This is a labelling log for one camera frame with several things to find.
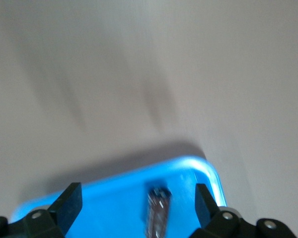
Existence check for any blue plastic tray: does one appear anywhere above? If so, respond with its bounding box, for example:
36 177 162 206
9 155 228 238

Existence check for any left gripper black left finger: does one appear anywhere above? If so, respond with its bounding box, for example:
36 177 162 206
0 182 83 238

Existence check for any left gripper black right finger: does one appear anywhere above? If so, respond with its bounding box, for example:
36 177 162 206
191 183 296 238

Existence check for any dark brown capacitor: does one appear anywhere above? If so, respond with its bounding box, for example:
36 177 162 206
144 182 173 238

